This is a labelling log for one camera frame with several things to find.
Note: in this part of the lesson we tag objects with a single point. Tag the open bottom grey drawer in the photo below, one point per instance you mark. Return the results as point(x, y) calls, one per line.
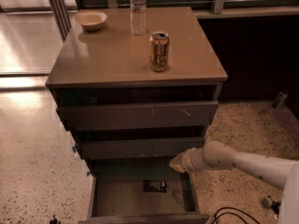
point(118, 196)

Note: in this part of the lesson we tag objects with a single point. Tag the blue tape piece upper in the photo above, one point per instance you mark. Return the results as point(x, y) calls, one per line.
point(74, 149)

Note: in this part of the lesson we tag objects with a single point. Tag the orange soda can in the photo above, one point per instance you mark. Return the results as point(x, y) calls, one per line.
point(158, 51)

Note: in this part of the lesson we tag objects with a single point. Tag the white ceramic bowl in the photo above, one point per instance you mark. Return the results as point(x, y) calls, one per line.
point(90, 20)

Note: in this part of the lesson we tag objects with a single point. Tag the clear plastic water bottle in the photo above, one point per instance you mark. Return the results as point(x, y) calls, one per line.
point(138, 16)

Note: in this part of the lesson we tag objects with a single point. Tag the top grey drawer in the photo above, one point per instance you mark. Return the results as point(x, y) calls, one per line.
point(138, 116)

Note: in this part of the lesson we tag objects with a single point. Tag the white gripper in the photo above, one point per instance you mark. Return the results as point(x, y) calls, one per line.
point(188, 160)

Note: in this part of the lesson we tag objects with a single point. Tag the dark rxbar chocolate wrapper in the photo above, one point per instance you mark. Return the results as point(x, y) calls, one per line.
point(154, 186)

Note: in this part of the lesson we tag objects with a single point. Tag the grey wall outlet box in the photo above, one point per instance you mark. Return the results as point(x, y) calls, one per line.
point(280, 98)

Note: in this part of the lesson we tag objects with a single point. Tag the middle grey drawer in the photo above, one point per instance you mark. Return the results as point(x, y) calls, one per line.
point(139, 148)

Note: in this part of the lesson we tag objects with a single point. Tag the small black floor object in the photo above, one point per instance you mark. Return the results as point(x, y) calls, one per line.
point(55, 220)

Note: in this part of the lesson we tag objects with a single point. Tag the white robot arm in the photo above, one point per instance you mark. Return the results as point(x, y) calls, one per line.
point(280, 173)

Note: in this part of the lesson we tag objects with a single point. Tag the white power strip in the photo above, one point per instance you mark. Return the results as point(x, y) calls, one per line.
point(269, 203)

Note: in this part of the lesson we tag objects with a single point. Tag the grey drawer cabinet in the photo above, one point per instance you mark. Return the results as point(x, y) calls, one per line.
point(112, 67)

